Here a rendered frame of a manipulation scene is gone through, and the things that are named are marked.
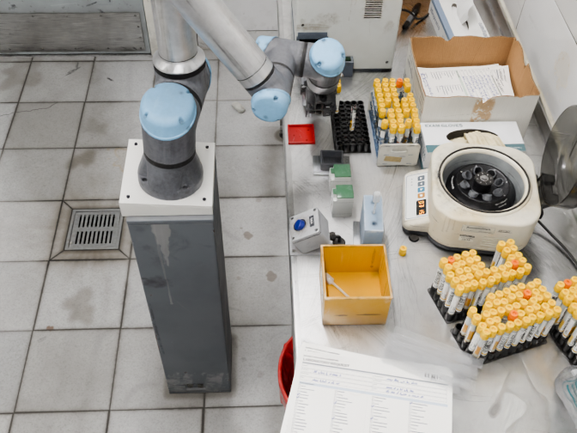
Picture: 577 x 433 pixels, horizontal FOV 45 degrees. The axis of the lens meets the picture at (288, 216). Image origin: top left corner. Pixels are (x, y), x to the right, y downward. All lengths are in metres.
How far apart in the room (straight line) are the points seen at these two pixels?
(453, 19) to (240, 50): 0.95
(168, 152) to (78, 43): 2.11
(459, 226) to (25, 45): 2.60
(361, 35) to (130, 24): 1.73
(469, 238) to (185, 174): 0.64
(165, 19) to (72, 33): 2.08
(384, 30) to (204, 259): 0.77
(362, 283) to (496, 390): 0.34
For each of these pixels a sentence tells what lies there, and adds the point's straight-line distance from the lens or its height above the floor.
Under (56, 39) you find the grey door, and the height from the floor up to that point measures 0.09.
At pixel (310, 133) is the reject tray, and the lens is 1.80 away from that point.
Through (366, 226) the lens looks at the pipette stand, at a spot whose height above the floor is 0.97.
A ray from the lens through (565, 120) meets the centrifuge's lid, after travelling 1.64.
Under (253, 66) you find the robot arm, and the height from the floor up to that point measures 1.27.
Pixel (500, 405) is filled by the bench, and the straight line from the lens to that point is 1.42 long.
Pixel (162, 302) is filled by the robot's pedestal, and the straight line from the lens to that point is 1.90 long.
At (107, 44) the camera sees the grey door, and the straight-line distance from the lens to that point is 3.56.
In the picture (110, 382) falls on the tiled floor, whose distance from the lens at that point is 2.42.
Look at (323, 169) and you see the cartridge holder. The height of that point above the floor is 0.89.
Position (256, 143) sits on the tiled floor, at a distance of 3.04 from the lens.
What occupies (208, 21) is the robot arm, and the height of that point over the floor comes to 1.36.
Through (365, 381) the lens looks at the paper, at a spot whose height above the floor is 0.89.
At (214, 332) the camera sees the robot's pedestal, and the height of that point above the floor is 0.38.
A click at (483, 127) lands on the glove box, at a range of 1.79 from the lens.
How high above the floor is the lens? 2.10
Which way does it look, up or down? 50 degrees down
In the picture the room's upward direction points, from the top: 2 degrees clockwise
